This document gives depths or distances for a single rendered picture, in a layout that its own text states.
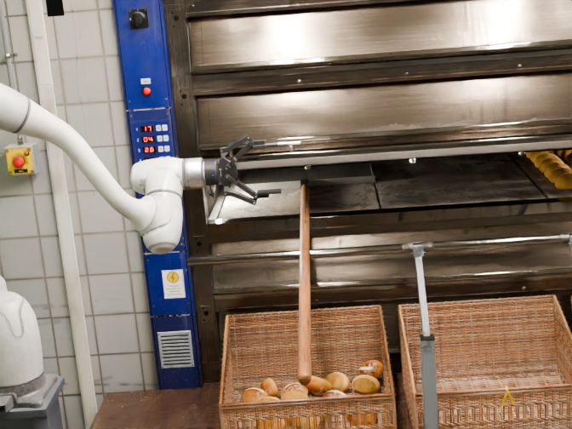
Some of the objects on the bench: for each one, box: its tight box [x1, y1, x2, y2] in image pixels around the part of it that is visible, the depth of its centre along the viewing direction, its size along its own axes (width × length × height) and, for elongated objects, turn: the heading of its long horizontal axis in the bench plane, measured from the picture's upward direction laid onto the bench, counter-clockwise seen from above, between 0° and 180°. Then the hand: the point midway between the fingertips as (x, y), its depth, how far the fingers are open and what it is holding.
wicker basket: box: [217, 305, 397, 429], centre depth 330 cm, size 49×56×28 cm
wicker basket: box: [397, 295, 572, 429], centre depth 327 cm, size 49×56×28 cm
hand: (275, 168), depth 283 cm, fingers open, 13 cm apart
